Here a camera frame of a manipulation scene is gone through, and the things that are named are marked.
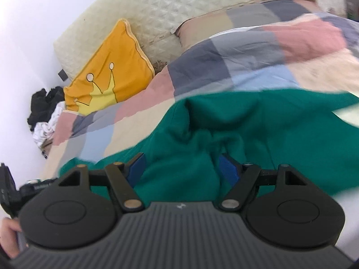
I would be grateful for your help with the patchwork quilt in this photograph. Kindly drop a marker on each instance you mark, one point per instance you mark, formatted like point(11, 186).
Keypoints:
point(252, 61)

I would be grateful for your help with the yellow crown pillow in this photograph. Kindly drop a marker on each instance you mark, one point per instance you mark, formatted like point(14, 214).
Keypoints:
point(112, 61)

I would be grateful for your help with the patchwork pillow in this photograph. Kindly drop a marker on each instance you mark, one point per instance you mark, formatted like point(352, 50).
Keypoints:
point(202, 30)

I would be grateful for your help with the black clothes pile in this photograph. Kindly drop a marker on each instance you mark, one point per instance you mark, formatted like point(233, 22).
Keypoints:
point(42, 106)

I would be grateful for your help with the cream quilted headboard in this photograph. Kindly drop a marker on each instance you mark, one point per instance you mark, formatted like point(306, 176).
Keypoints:
point(157, 11)

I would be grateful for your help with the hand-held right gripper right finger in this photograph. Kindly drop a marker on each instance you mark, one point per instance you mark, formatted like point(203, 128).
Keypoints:
point(228, 169)

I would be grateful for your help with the green hoodie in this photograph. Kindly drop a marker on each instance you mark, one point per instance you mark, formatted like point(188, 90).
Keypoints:
point(266, 123)

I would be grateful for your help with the brown bedside table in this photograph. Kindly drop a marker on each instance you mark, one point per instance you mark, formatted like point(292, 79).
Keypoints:
point(47, 149)

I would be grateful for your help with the person's left hand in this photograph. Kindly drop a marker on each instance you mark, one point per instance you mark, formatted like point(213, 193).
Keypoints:
point(8, 235)

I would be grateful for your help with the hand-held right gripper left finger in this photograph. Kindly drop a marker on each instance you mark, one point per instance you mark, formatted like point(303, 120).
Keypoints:
point(136, 169)

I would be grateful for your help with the dark wall socket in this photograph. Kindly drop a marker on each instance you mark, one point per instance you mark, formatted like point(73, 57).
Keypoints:
point(63, 74)

